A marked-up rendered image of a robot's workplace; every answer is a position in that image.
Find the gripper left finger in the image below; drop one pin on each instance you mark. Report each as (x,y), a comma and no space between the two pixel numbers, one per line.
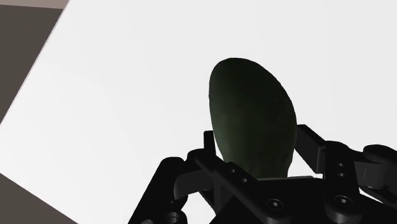
(192,181)

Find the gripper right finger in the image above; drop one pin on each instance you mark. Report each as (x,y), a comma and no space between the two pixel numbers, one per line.
(341,173)

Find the dark green oval fruit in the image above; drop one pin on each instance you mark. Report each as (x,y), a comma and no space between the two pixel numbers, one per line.
(252,119)

